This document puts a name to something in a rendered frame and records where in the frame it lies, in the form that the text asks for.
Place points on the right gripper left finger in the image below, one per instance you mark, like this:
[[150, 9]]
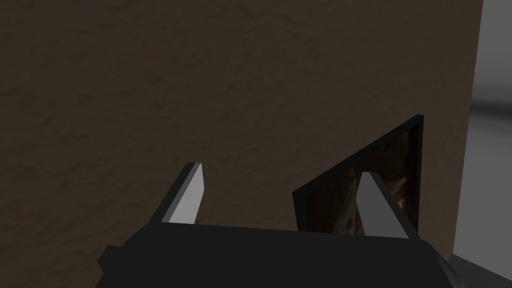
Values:
[[188, 200]]

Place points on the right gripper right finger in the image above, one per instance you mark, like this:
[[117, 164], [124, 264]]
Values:
[[378, 210]]

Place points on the black framed wall picture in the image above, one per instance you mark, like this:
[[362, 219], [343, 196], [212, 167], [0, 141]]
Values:
[[332, 200]]

